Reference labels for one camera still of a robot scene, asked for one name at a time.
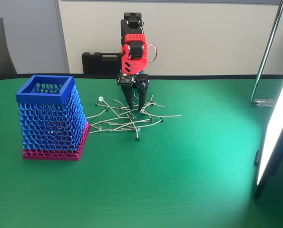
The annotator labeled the red white servo cable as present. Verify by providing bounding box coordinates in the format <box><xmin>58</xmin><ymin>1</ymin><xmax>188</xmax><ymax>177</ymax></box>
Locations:
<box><xmin>141</xmin><ymin>20</ymin><xmax>160</xmax><ymax>64</ymax></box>

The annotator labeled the metal stand pole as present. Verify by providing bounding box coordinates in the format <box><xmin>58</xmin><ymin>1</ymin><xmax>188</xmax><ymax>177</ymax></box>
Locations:
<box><xmin>250</xmin><ymin>0</ymin><xmax>283</xmax><ymax>103</ymax></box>

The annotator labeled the black plastic tool case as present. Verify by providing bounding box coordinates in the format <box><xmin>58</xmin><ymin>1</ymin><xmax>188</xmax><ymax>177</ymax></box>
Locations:
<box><xmin>81</xmin><ymin>51</ymin><xmax>123</xmax><ymax>75</ymax></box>

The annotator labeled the bright LED light panel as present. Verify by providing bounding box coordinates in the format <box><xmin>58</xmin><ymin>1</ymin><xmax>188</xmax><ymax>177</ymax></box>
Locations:
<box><xmin>254</xmin><ymin>61</ymin><xmax>283</xmax><ymax>200</ymax></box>

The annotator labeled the clear plastic stand foot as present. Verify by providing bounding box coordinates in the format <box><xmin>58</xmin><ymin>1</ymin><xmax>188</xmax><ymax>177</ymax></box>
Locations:
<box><xmin>253</xmin><ymin>98</ymin><xmax>276</xmax><ymax>109</ymax></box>

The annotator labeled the blue magenta lattice basket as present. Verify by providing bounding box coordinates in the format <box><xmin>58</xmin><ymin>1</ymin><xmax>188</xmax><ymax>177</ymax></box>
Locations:
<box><xmin>15</xmin><ymin>75</ymin><xmax>91</xmax><ymax>162</ymax></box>

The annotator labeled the green cloth with black rim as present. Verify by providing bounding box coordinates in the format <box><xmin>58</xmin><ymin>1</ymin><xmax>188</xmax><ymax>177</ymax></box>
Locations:
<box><xmin>0</xmin><ymin>73</ymin><xmax>283</xmax><ymax>228</ymax></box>

